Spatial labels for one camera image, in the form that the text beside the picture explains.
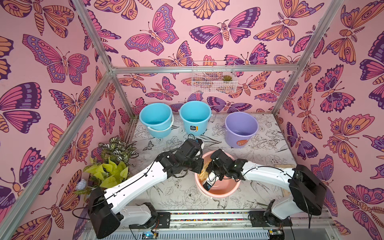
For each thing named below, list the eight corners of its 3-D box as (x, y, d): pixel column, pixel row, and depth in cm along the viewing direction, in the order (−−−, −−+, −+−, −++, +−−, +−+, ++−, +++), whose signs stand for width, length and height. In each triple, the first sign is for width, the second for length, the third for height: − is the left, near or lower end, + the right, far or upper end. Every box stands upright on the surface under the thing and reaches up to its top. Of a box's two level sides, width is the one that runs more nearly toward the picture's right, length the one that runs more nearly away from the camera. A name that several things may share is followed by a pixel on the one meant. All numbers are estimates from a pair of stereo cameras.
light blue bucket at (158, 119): (143, 143, 106) (135, 126, 92) (149, 120, 120) (143, 103, 106) (173, 142, 106) (169, 126, 92) (175, 120, 120) (172, 102, 106)
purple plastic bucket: (224, 151, 101) (228, 136, 87) (220, 128, 114) (224, 111, 100) (253, 151, 101) (262, 135, 87) (246, 128, 114) (253, 111, 100)
